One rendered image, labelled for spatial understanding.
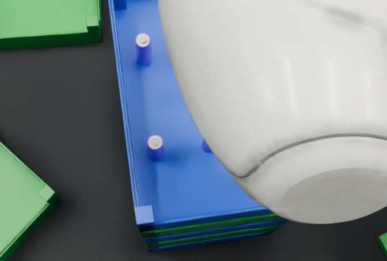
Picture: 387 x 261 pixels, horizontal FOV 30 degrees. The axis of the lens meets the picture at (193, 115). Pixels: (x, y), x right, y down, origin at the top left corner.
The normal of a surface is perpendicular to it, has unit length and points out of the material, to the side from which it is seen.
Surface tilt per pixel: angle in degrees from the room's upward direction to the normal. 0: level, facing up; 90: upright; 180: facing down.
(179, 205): 0
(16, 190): 0
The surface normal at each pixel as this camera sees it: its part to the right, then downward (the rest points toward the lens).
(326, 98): -0.07, -0.14
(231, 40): -0.58, -0.32
